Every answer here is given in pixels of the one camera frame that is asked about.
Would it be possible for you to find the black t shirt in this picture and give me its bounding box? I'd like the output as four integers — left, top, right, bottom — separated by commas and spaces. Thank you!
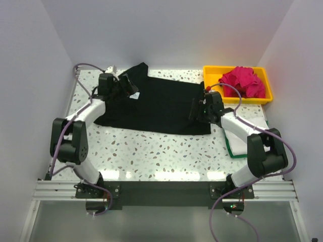
95, 63, 211, 135

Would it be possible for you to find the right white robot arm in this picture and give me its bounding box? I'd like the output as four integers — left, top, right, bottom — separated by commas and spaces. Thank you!
189, 92, 288, 198

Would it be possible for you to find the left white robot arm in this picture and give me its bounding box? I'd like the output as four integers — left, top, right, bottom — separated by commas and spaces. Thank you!
49, 72, 138, 198

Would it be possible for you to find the yellow plastic bin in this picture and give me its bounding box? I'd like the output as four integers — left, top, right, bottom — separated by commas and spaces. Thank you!
203, 66, 273, 105

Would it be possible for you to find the folded white t shirt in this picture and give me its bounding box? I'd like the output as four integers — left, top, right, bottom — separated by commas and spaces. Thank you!
223, 109, 268, 156

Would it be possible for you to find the pink t shirt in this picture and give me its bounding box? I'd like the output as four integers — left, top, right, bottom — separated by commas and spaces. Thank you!
219, 67, 265, 98

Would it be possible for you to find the folded green t shirt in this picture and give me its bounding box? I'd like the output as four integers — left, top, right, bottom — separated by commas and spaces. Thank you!
225, 120, 270, 159

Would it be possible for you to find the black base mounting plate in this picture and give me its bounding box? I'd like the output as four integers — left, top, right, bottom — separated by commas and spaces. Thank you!
75, 180, 254, 211

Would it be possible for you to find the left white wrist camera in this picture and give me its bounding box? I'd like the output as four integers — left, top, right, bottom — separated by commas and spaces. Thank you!
105, 65, 117, 74

